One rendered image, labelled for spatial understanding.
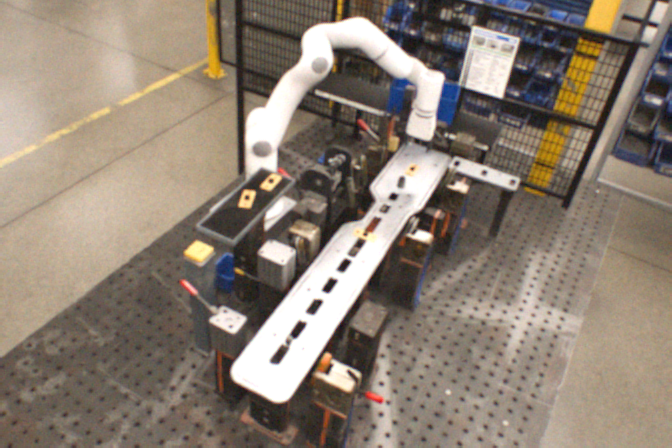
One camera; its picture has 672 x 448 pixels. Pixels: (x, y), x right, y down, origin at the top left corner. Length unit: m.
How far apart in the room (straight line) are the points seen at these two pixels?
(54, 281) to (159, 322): 1.32
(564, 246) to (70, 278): 2.50
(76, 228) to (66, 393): 1.75
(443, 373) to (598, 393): 1.27
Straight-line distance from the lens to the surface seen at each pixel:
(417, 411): 1.97
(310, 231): 1.89
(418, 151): 2.50
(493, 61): 2.67
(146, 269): 2.33
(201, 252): 1.71
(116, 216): 3.69
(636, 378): 3.35
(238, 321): 1.66
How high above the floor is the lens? 2.36
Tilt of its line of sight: 39 degrees down
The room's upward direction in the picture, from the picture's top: 6 degrees clockwise
